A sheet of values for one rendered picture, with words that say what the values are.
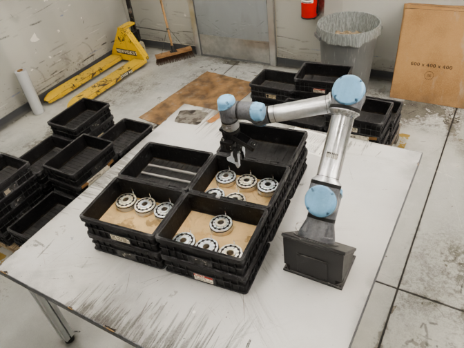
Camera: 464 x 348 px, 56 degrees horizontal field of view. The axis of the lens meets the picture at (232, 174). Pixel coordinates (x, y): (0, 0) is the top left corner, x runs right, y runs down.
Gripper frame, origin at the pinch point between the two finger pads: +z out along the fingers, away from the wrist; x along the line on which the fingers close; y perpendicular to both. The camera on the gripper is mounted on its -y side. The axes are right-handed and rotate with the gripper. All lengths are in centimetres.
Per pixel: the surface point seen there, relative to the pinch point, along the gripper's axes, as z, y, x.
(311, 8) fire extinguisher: 57, 45, -267
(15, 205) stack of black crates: 60, 165, 21
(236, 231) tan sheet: 14.2, -7.0, 28.4
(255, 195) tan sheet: 16.8, -6.1, 4.1
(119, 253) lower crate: 21, 44, 51
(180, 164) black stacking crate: 18.1, 41.0, -6.7
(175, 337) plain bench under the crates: 22, 0, 77
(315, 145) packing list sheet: 36, -18, -57
